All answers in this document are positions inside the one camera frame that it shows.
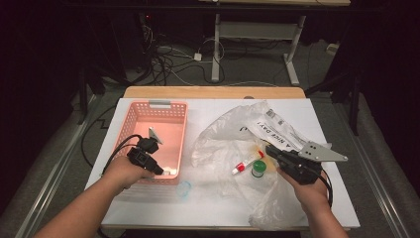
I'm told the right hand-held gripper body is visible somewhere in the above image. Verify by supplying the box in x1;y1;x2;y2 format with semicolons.
276;141;349;185

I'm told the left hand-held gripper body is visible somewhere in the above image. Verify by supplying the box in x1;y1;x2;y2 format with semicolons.
126;126;164;170

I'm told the small jar with green lid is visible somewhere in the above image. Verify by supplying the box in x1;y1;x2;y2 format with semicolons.
251;159;268;179

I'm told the red and white tube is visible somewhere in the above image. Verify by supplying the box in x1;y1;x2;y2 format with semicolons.
230;150;265;177

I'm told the pink plastic basket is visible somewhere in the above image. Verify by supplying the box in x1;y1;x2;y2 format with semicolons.
112;99;189;185

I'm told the white plastic bag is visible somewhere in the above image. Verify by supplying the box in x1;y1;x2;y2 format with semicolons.
190;99;333;232

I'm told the person's left hand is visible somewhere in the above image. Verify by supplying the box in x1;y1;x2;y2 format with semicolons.
102;156;156;191

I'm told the person's right hand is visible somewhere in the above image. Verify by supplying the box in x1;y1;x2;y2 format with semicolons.
275;167;332;213

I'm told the clear plastic piece blue rim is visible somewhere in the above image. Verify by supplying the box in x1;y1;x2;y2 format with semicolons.
175;179;193;200

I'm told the black stand leg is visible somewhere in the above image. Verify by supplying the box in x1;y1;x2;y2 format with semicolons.
304;69;362;137

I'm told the white desk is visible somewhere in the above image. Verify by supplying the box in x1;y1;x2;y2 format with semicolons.
197;0;352;86

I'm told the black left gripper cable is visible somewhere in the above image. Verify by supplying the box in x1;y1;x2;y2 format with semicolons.
101;133;145;176

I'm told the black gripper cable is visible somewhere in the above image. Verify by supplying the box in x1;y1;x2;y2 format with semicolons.
318;168;334;210
101;133;145;176

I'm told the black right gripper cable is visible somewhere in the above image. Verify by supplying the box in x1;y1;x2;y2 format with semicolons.
318;168;334;210

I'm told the black floor cable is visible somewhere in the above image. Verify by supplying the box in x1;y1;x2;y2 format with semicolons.
80;104;117;169

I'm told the metal floor rail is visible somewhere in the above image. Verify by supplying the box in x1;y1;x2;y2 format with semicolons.
331;100;412;238
16;93;103;238

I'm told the bundle of floor cables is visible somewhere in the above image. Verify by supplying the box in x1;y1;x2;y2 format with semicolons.
141;19;229;87

